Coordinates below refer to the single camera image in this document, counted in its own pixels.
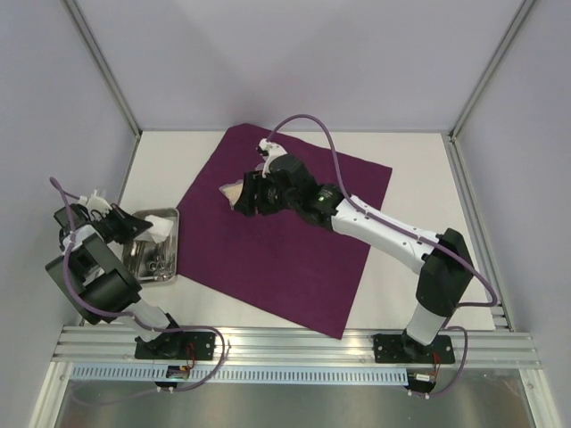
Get steel forceps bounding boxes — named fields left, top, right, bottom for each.
left=145, top=258, right=172, bottom=276

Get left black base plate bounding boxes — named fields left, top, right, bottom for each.
left=134, top=331, right=216, bottom=361

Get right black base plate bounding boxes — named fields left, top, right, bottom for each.
left=372, top=333, right=456, bottom=365

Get right aluminium frame post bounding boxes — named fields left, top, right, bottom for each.
left=448, top=0, right=539, bottom=144

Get steel instrument tray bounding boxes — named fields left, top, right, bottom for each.
left=121, top=208, right=179, bottom=286

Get gauze packet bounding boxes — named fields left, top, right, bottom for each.
left=219, top=179, right=244, bottom=209

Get aluminium rail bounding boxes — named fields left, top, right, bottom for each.
left=52, top=324, right=542, bottom=369

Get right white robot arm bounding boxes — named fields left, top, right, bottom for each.
left=222, top=154, right=474, bottom=361

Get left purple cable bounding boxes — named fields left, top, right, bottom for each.
left=47, top=176, right=231, bottom=393

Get aluminium frame post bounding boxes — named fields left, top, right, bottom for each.
left=448, top=0, right=539, bottom=144
left=61, top=0, right=142, bottom=142

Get purple cable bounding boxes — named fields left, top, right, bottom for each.
left=47, top=176, right=231, bottom=393
left=267, top=114, right=499, bottom=309

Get left aluminium frame post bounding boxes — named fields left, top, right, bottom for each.
left=61, top=0, right=142, bottom=142

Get purple cloth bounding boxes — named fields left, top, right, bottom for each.
left=178, top=124, right=370, bottom=339

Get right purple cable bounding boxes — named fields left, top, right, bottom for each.
left=267, top=114, right=499, bottom=309

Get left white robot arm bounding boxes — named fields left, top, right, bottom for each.
left=46, top=203, right=187, bottom=359

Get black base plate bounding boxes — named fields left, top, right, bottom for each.
left=134, top=331, right=216, bottom=361
left=372, top=333, right=456, bottom=365

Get white gauze pad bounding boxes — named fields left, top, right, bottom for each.
left=136, top=215, right=174, bottom=243

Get slotted cable duct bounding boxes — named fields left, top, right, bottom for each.
left=70, top=363, right=408, bottom=386

